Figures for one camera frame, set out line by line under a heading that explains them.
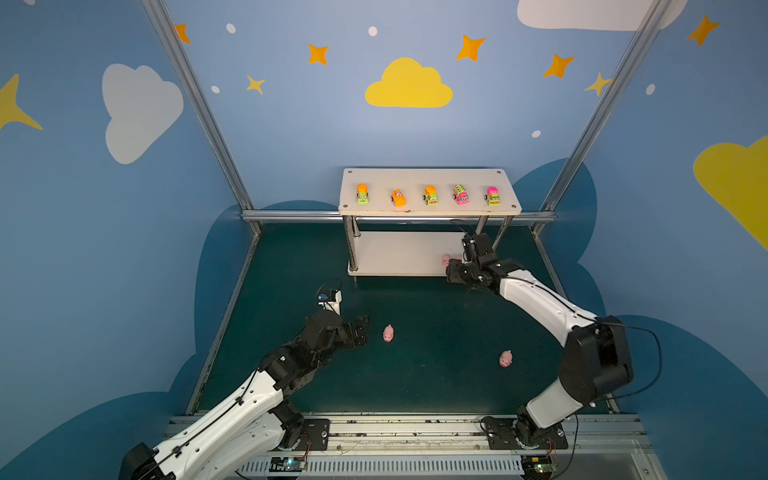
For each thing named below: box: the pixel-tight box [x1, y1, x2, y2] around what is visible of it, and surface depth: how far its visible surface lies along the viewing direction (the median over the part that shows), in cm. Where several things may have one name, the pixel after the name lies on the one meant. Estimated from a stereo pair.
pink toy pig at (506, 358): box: [499, 350, 513, 368], surface depth 88 cm
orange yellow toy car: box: [390, 189, 407, 207], surface depth 80 cm
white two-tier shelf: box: [339, 168, 523, 282], surface depth 84 cm
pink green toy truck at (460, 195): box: [452, 184, 470, 205], surface depth 80 cm
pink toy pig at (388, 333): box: [383, 324, 394, 343], surface depth 92 cm
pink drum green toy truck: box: [484, 186, 500, 206], surface depth 80 cm
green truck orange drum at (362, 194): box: [356, 183, 369, 205], surface depth 80 cm
